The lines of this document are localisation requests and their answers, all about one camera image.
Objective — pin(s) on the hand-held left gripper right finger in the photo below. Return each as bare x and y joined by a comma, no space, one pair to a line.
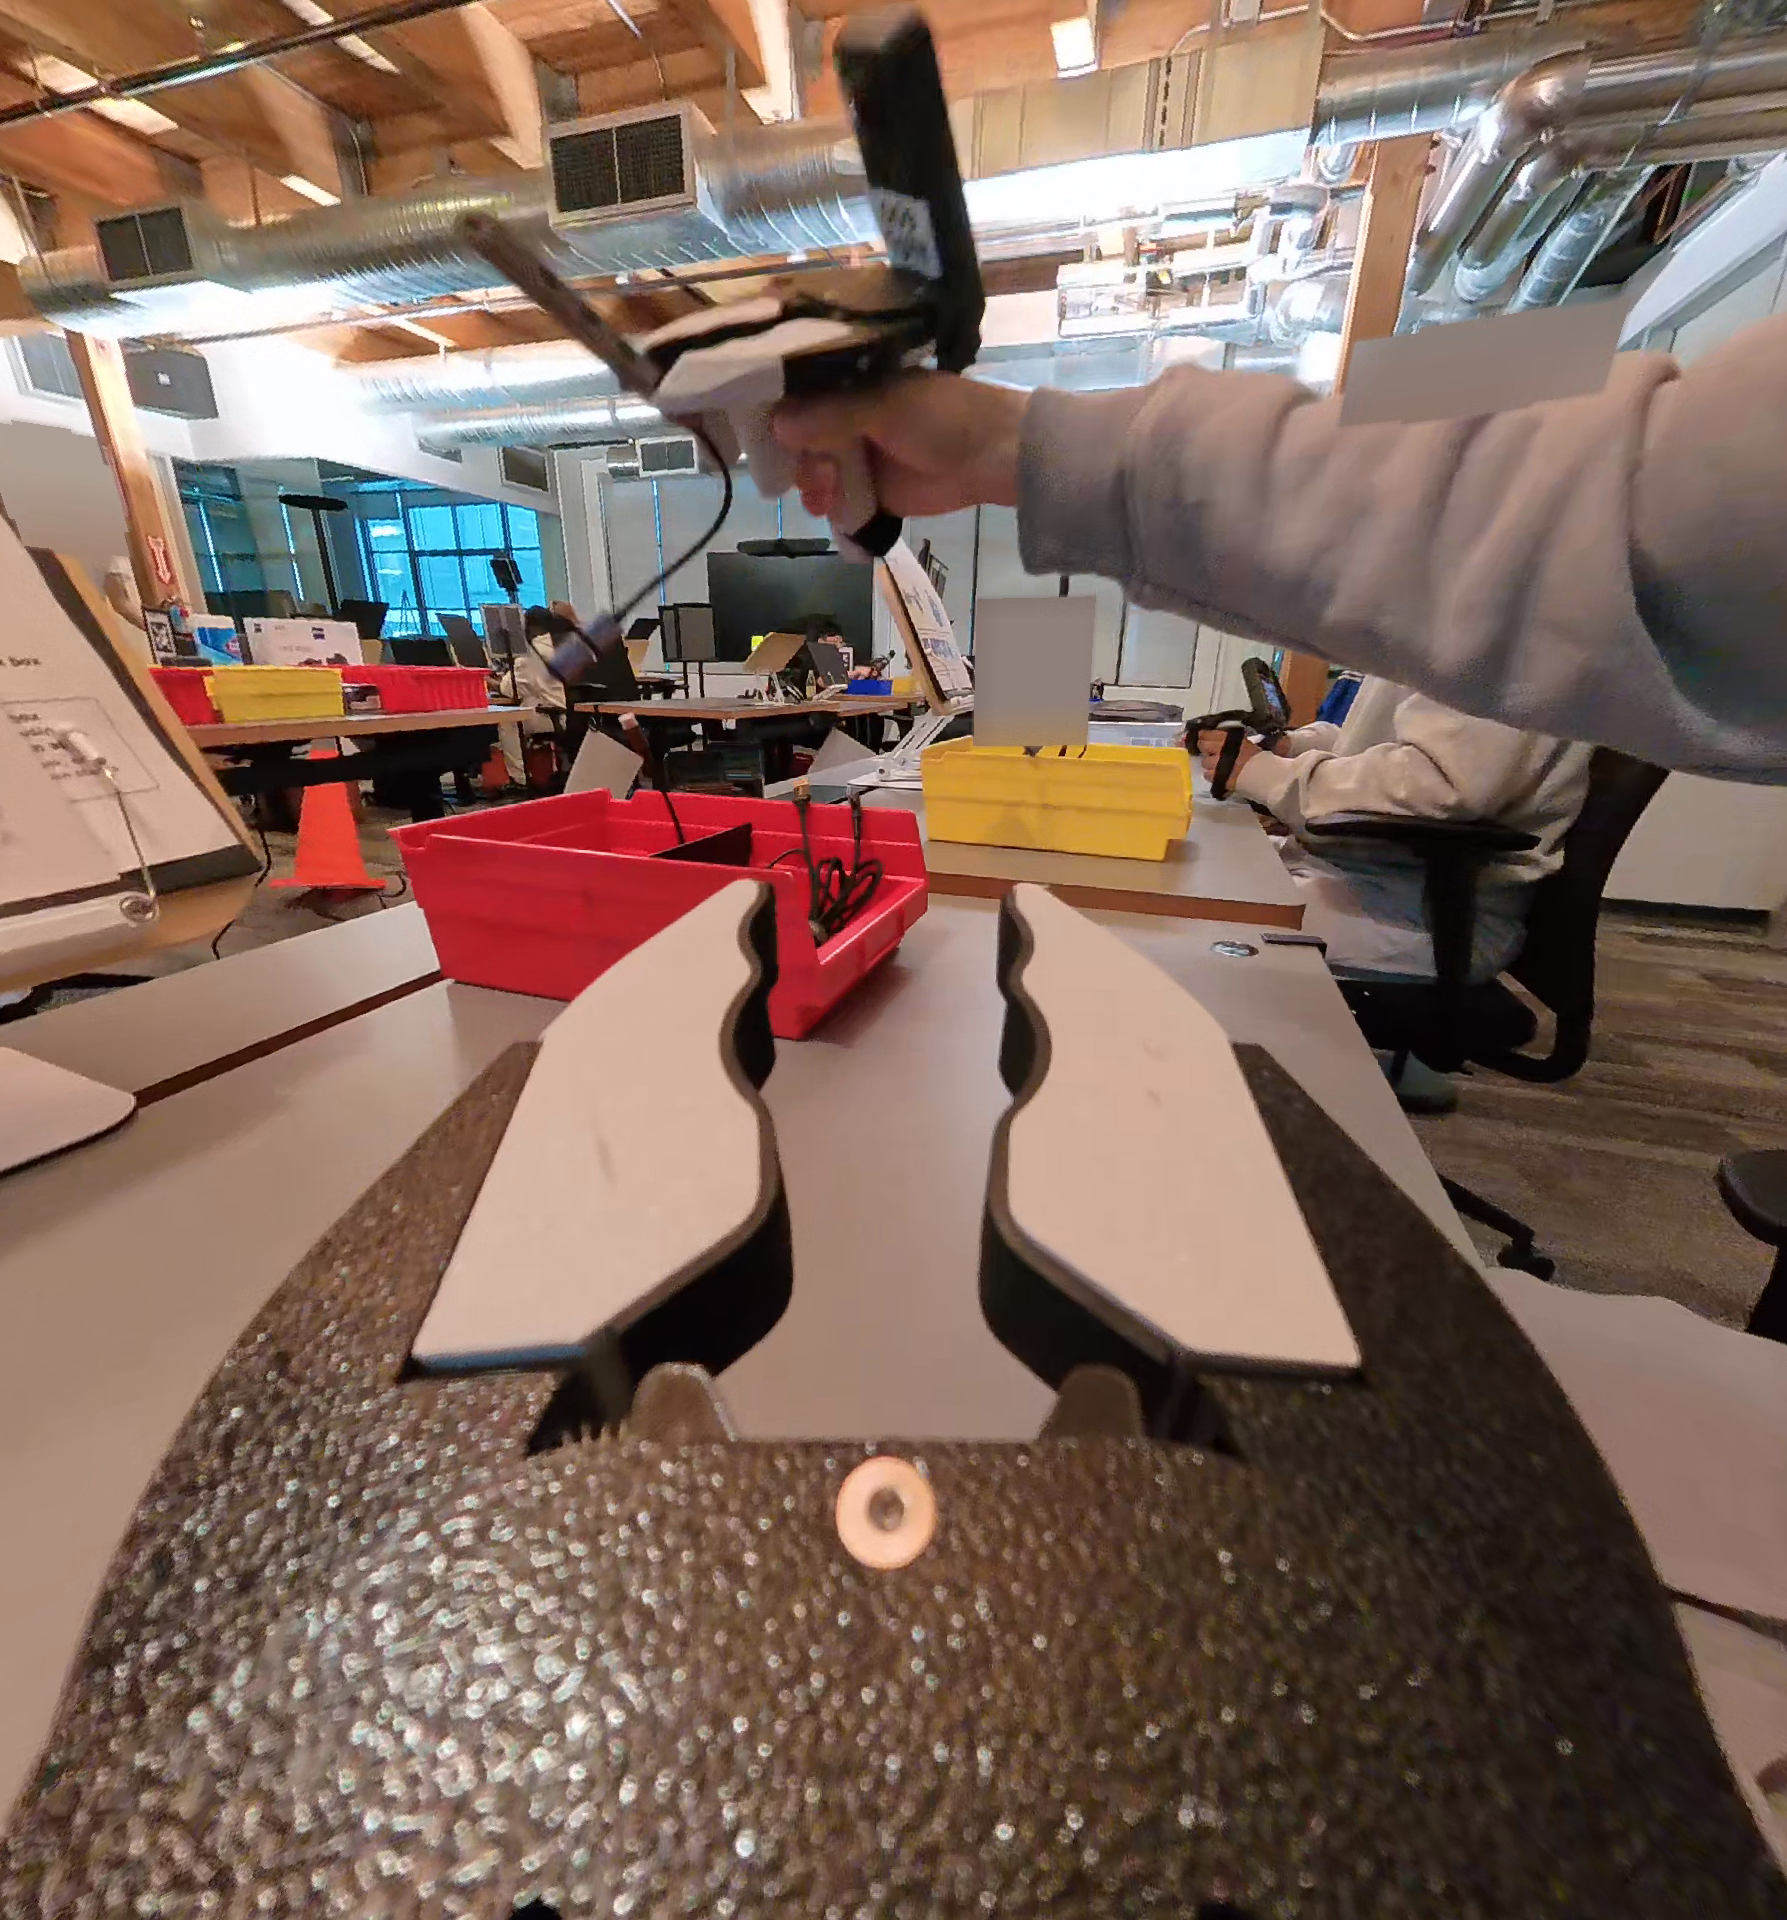
1163,1171

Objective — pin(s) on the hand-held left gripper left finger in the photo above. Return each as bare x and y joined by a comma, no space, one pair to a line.
608,1141

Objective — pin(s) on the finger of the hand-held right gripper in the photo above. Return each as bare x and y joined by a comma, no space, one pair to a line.
729,328
720,378

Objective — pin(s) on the red plastic bin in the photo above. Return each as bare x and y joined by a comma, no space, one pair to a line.
534,900

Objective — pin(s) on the person's right forearm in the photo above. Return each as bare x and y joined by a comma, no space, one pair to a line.
1433,525

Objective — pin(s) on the person's right hand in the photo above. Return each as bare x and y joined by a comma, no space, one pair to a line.
938,443

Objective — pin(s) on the large black vent grille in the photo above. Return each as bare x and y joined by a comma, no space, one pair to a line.
624,163

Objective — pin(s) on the black monitor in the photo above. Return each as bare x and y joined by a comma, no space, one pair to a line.
787,599

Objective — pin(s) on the black bin divider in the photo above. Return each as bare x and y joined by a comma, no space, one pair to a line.
706,844

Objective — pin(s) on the large yellow bin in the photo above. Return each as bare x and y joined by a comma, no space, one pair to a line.
1059,796

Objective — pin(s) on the orange traffic cone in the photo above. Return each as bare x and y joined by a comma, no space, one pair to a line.
326,841

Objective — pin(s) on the small red bin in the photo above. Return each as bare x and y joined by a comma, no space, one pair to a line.
412,690
186,695

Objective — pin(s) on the black floor lamp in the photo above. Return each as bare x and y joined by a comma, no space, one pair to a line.
315,555

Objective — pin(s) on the small yellow bin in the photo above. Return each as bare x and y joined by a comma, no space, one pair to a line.
279,695

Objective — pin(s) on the white stand base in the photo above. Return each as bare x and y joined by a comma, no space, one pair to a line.
23,1116

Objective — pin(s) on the small black vent grille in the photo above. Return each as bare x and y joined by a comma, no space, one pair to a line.
143,244

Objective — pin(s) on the brown document stand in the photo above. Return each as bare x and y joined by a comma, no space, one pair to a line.
158,750

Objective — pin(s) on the silver ceiling pipes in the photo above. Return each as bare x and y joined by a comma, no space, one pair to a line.
1553,165

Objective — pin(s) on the person's grey sweatshirt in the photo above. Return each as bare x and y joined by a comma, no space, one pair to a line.
1733,1470

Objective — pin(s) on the laminated instruction sheet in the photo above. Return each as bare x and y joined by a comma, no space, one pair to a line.
10,720

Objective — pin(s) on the silver air duct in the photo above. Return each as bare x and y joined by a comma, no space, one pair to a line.
384,248

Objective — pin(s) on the black wall speaker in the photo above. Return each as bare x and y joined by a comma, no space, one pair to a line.
174,383

